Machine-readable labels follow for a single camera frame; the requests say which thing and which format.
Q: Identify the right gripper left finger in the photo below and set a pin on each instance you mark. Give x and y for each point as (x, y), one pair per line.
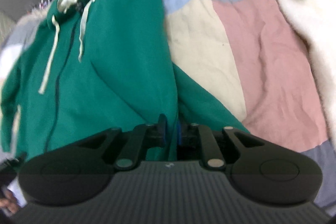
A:
(125, 150)

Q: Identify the green hooded sweatshirt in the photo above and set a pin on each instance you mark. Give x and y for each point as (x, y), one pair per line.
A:
(97, 64)

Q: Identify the pastel patchwork bed cover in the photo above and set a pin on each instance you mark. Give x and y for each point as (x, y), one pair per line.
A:
(246, 53)

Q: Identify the white fluffy blanket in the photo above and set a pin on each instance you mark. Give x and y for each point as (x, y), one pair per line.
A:
(314, 20)

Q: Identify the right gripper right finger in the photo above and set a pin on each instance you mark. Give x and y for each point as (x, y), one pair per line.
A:
(227, 149)

